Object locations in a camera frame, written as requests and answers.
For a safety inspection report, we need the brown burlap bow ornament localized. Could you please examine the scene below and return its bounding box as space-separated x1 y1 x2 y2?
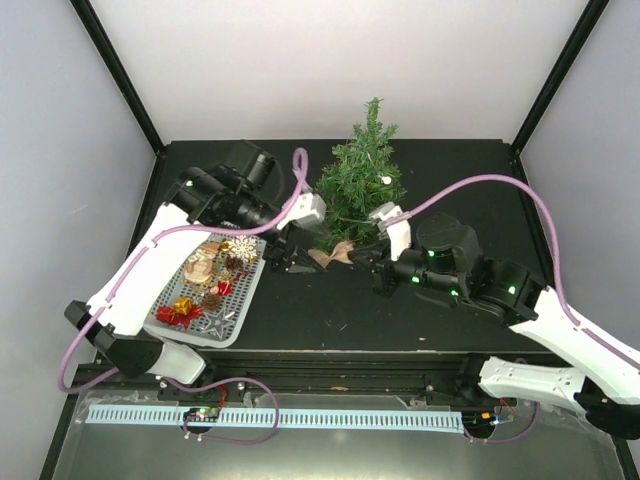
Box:
307 240 354 271

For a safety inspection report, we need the red santa ornament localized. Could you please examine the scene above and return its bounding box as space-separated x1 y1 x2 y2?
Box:
208 270 249 297

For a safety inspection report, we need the white ball light string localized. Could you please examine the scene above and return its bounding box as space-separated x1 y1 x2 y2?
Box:
344 144 394 224

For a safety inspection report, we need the small green christmas tree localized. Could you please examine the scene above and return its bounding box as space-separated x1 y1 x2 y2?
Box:
315 97 406 253

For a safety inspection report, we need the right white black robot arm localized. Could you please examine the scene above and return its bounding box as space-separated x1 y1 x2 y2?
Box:
348 214 639 440

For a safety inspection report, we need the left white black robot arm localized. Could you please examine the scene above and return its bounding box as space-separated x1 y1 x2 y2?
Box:
59 141 326 399

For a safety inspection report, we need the white snowflake ornament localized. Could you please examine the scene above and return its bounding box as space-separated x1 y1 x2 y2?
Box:
228 235 258 262

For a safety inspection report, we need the small dark pine cone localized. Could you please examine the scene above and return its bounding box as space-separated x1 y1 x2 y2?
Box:
224 256 244 271

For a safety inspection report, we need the white perforated plastic basket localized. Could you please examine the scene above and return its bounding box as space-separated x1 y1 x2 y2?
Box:
145 234 266 349

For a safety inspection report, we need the brown pine cone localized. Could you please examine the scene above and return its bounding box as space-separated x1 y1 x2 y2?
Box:
201 293 223 312

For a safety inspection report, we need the silver star ornament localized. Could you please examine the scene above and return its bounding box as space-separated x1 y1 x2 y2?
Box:
201 310 236 340

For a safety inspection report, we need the gold gift box ornament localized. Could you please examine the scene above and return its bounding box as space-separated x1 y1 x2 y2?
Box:
172 296 194 316

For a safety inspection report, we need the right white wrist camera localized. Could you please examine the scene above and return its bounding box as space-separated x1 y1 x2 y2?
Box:
368 202 412 261

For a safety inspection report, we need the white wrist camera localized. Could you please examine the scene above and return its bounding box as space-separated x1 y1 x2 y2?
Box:
368 202 412 261
276 192 326 231

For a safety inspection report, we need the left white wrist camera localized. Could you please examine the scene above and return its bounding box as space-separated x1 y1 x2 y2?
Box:
276 192 326 231

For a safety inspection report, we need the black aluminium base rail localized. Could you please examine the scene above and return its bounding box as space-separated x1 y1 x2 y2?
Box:
79 349 616 406

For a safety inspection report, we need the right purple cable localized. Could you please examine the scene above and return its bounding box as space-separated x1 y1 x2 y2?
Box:
394 173 640 371

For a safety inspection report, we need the white slotted cable duct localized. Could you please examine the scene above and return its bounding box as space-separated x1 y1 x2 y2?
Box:
85 405 464 434

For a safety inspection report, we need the left black frame post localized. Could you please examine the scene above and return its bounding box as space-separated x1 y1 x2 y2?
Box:
70 0 165 155

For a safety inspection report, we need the black frame post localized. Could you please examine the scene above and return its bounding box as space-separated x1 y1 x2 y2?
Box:
511 0 610 155
70 0 165 155

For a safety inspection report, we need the right black frame post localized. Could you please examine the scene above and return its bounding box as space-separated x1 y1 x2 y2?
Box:
511 0 610 155

